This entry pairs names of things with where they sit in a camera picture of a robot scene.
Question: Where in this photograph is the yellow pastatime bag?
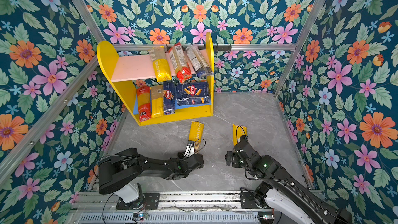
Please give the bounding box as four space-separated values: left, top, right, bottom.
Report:
149 46 172 83
233 124 247 145
188 121 204 152

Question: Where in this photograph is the blue Barilla rigatoni bag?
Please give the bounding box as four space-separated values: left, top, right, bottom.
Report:
175 82 210 106

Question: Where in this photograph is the yellow spaghetti bag with barcode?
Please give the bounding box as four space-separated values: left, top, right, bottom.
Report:
150 85 164 118

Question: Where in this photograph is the blue Barilla spaghetti box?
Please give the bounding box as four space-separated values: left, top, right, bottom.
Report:
163 81 175 115

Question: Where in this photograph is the red ended spaghetti bag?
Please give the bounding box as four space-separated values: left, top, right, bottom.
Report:
169 43 192 84

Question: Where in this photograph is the clear blue white spaghetti bag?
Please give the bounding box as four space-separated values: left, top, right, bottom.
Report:
186 45 213 78

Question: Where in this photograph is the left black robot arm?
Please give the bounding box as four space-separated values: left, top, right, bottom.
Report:
98 148 204 209

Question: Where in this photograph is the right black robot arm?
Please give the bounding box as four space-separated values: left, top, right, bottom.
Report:
225 135 353 224

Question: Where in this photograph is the yellow shelf unit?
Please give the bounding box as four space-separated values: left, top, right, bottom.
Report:
97 33 214 126

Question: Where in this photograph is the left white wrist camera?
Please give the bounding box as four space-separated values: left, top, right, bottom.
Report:
183 141 195 158

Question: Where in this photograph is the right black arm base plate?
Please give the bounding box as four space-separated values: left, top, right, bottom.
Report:
240 189 268 209

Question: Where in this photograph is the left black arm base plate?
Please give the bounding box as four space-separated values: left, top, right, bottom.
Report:
116 193 160 210

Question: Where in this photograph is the white vented cable duct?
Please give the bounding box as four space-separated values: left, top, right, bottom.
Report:
75 212 260 224

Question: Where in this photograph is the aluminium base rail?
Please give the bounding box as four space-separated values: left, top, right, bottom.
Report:
72 190 273 213

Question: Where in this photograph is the black bracket on back rail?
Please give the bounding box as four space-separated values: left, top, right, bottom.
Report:
161 44 232 52

